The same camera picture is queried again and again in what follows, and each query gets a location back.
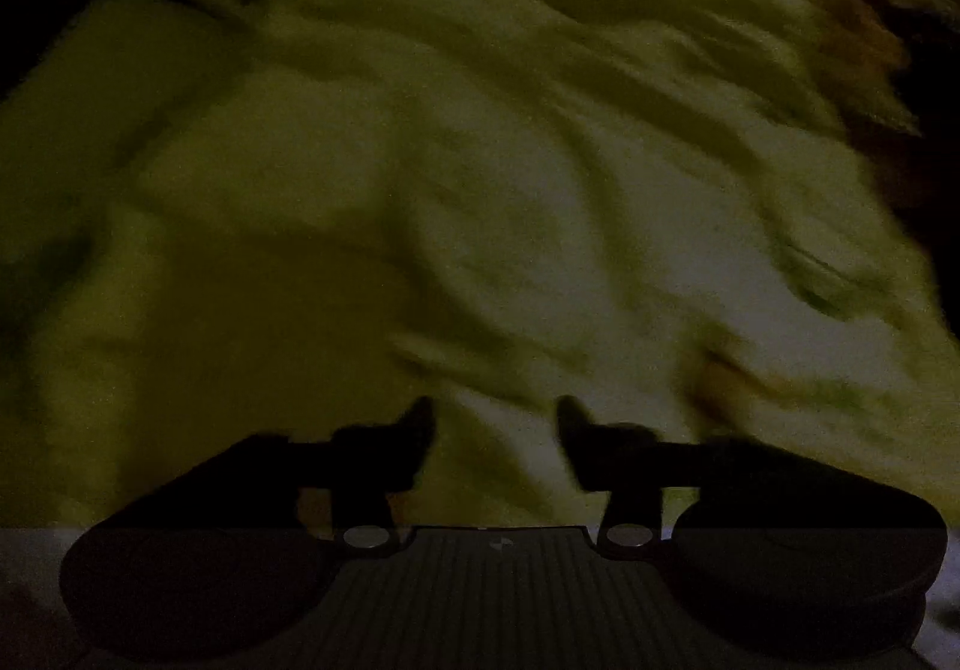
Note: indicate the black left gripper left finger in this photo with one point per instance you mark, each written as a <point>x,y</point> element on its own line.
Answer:
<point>232,521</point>

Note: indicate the white small garment green trim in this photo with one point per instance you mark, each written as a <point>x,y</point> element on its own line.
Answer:
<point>657,217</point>

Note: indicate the floral bed sheet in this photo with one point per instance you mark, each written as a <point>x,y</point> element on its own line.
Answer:
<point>134,347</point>

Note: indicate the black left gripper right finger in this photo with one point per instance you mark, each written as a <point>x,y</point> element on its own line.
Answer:
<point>766,523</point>

